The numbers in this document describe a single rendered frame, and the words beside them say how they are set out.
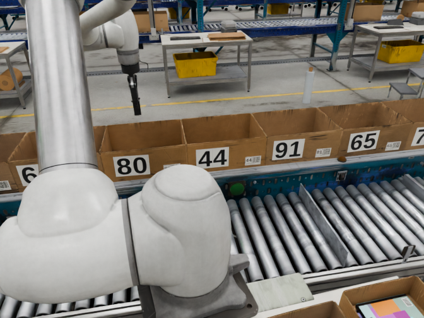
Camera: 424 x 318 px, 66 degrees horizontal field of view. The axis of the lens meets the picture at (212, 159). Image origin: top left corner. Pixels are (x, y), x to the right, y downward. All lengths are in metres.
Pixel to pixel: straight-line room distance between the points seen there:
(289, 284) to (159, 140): 1.00
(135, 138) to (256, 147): 0.66
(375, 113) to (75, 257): 1.92
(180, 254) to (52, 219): 0.21
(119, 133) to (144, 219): 1.29
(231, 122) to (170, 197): 1.34
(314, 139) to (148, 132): 0.87
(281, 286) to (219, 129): 0.92
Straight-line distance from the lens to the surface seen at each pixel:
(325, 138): 1.72
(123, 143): 1.83
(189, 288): 0.62
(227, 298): 0.69
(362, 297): 1.31
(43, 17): 0.75
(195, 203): 0.51
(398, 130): 1.93
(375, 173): 1.97
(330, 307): 1.21
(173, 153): 1.53
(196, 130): 1.81
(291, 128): 1.96
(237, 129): 1.85
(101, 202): 0.56
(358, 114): 2.13
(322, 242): 1.50
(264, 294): 1.28
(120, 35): 1.37
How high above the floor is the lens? 1.78
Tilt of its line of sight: 32 degrees down
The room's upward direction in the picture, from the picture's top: 1 degrees counter-clockwise
